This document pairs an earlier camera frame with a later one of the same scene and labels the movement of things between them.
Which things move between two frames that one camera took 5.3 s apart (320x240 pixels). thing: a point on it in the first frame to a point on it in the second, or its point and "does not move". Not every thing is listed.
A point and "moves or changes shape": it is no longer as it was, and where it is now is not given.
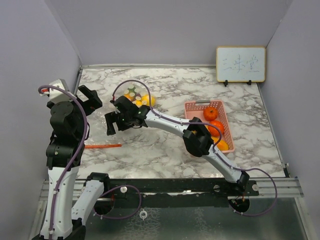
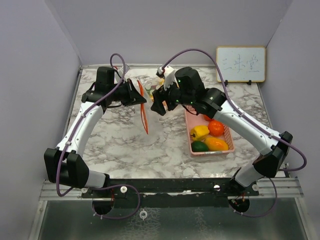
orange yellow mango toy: x=222 y=145 does not move
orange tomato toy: x=213 y=131 does not move
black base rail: x=171 y=192 does not move
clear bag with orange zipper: x=98 y=137 to x=148 y=122
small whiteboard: x=240 y=64 does not move
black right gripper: x=113 y=117 to x=159 y=95
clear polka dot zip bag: x=137 y=94 moves or changes shape
